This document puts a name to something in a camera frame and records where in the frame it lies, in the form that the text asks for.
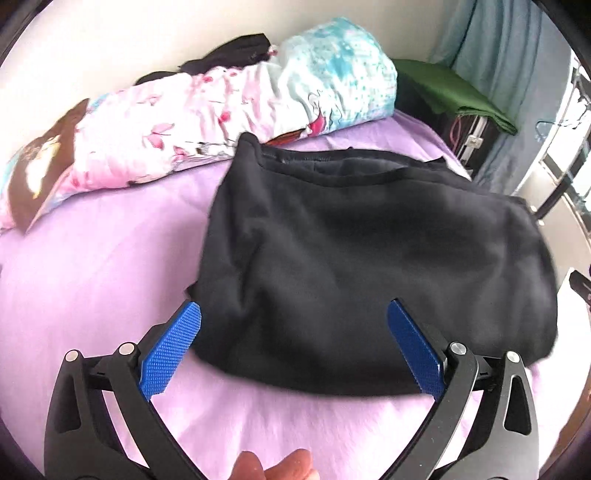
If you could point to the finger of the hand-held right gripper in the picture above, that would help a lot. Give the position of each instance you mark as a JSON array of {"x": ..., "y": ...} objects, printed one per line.
[{"x": 581, "y": 286}]

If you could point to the white-topped wooden cabinet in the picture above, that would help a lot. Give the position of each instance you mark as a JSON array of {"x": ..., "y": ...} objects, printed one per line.
[{"x": 572, "y": 332}]

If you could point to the metal window railing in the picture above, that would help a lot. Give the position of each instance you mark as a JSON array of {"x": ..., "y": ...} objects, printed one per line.
[{"x": 579, "y": 184}]

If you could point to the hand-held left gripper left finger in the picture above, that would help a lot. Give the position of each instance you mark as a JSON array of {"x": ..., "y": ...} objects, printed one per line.
[{"x": 171, "y": 350}]

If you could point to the brown duck print cushion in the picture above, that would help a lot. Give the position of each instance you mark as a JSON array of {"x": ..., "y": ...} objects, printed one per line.
[{"x": 69, "y": 124}]

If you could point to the green cloth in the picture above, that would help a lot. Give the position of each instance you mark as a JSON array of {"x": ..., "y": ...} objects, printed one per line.
[{"x": 438, "y": 87}]

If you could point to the light blue curtain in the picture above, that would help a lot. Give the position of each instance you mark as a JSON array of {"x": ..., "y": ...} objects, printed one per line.
[{"x": 498, "y": 46}]

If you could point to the person's left hand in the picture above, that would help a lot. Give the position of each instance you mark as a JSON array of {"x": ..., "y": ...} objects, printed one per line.
[{"x": 277, "y": 468}]

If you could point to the black fleece jacket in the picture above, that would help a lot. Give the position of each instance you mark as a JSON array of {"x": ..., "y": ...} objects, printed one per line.
[{"x": 369, "y": 277}]

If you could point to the crumpled black garment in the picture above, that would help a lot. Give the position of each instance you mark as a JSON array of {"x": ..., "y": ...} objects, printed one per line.
[{"x": 231, "y": 53}]

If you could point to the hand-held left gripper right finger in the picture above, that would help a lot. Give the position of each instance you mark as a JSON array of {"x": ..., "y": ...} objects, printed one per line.
[{"x": 415, "y": 350}]

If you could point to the rolled floral quilt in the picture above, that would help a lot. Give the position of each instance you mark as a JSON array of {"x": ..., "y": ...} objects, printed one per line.
[{"x": 184, "y": 115}]

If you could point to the purple bed sheet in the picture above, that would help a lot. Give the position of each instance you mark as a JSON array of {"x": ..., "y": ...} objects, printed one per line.
[{"x": 115, "y": 277}]

